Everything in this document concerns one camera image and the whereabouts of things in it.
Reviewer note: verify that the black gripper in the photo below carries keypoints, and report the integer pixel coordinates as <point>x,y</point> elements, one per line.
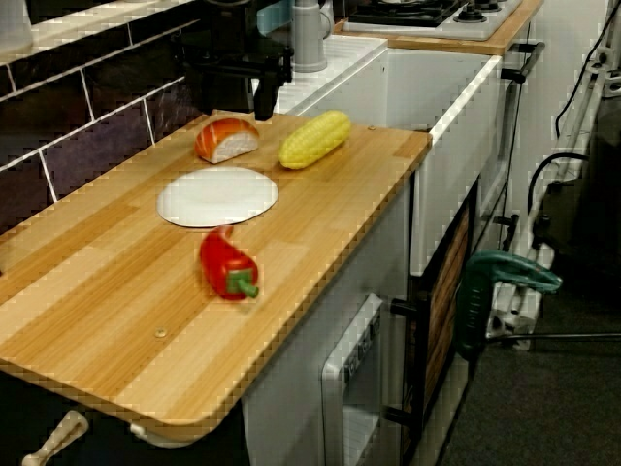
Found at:
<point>233,58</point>

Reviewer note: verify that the toy salmon sushi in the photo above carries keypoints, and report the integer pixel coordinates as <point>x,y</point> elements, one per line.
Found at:
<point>223,141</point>

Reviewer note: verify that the yellow toy corn cob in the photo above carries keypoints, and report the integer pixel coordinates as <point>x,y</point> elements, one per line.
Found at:
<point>313,141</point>

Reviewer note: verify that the white round plate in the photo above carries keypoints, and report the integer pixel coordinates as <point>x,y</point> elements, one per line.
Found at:
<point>218,196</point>

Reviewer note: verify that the red toy chili pepper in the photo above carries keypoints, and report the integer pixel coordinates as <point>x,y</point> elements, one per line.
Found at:
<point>223,262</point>

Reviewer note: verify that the grey toy kitchen faucet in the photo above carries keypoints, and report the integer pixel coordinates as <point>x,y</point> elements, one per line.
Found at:
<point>308,39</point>

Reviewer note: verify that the dark tiled backsplash panel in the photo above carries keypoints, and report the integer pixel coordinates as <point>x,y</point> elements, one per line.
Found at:
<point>73,121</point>

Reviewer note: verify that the white toy kitchen sink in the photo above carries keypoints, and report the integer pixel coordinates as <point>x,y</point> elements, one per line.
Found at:
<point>436,97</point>

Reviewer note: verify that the toy stove top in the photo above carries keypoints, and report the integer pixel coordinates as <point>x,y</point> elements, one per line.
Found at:
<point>427,17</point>

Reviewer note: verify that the wooden slat drawer front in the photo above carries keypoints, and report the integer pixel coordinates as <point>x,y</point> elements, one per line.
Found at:
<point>448,301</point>

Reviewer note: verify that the white toy oven door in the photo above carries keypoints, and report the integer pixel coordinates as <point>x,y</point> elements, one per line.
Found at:
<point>339,378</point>

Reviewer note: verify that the green clamp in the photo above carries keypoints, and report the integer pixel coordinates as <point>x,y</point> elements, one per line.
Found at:
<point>475,301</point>

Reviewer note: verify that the white toy kitchen cabinet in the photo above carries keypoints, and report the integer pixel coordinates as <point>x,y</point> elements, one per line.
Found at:
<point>291,412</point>

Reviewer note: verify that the white wooden peg hook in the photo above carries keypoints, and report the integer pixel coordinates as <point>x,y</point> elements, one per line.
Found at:
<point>160,438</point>
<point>58,434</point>

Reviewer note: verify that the dark kitchen frame post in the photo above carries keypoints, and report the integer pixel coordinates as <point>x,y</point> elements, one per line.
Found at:
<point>233,102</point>

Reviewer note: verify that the aluminium frame rails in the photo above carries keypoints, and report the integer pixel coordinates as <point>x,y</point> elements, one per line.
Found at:
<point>577,121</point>

